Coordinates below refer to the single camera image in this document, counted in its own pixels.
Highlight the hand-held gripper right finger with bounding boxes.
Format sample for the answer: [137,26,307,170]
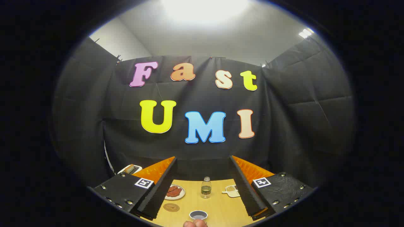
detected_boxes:
[229,155,316,221]

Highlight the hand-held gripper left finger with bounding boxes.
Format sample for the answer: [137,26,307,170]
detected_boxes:
[90,156,178,221]

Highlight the white cup wooden handle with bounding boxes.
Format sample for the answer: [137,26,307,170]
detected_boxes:
[189,210,208,220]

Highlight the clear plastic water bottle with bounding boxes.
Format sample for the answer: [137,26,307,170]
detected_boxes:
[201,177,212,199]

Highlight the white divided grain dish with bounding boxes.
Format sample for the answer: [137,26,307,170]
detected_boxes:
[222,185,241,198]

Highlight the red meat slices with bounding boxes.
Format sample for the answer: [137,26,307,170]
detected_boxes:
[166,186,182,198]

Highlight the white round plate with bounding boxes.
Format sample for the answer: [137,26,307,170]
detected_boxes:
[164,184,186,201]

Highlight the wooden table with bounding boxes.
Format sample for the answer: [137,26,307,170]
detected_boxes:
[140,179,265,227]

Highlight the cream toaster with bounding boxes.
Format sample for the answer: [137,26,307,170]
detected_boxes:
[117,164,142,176]

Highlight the ceiling light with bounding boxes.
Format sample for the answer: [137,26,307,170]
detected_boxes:
[298,28,315,39]

